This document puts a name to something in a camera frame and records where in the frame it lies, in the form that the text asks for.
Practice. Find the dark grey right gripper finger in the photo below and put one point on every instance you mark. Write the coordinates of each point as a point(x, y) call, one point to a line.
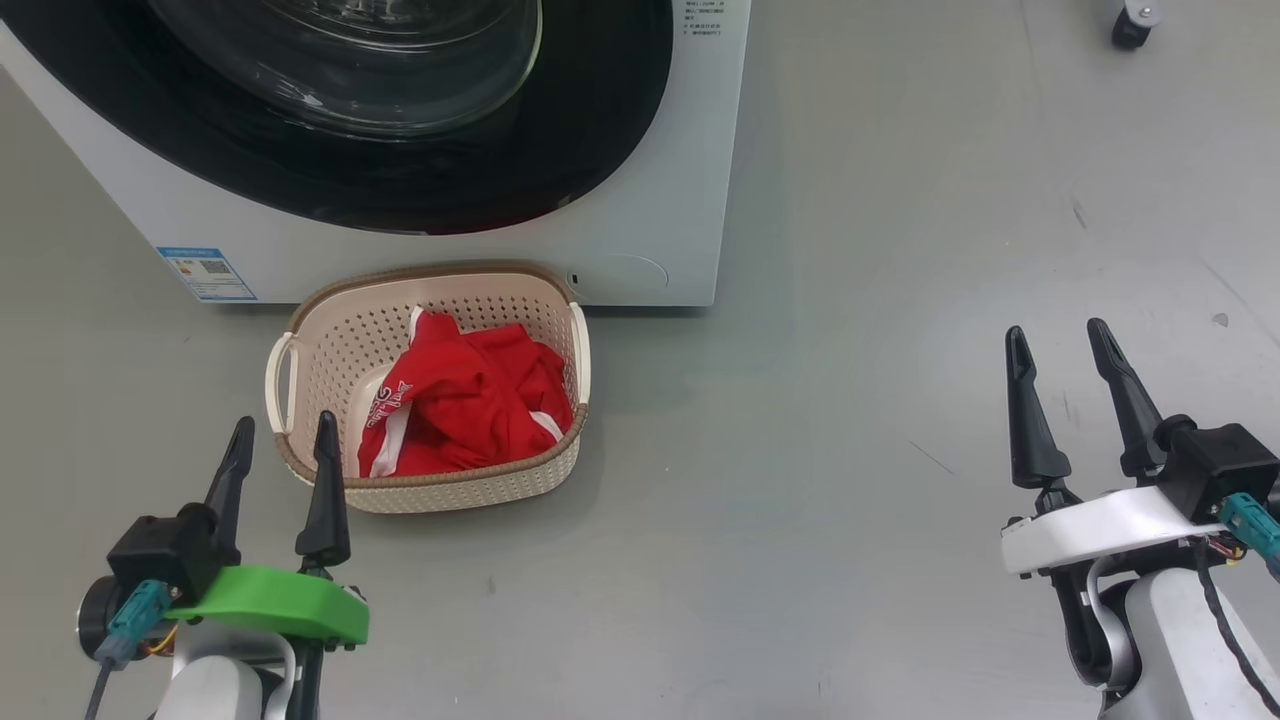
point(1135, 420)
point(1035, 440)

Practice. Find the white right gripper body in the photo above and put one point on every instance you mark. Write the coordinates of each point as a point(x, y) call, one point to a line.
point(1100, 525)

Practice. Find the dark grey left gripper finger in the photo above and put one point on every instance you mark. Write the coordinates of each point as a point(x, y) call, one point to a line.
point(230, 490)
point(325, 520)

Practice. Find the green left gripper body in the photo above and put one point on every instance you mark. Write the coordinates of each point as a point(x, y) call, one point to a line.
point(280, 605)

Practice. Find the red garment white ribbed cuff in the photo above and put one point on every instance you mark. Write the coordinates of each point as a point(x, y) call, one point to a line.
point(430, 430)

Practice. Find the black washing machine door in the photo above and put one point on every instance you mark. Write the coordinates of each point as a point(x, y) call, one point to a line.
point(600, 130)

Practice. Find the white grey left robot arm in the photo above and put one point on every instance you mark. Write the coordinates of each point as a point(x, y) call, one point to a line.
point(215, 685)

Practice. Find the cream perforated laundry basket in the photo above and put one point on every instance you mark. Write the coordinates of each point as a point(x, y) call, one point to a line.
point(330, 340)

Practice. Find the white front-load washing machine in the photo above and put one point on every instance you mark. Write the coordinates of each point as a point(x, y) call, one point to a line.
point(690, 200)

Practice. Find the blue energy label sticker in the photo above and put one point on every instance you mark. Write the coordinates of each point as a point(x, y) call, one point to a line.
point(205, 275)

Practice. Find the black caster wheel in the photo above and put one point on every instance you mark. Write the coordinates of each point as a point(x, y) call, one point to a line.
point(1130, 32)

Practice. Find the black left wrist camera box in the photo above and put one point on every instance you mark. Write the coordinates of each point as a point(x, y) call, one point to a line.
point(165, 550)

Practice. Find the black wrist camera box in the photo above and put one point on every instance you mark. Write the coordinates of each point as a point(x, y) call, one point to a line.
point(165, 550)
point(1225, 465)

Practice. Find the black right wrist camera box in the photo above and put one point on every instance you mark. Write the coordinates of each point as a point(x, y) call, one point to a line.
point(1225, 465)

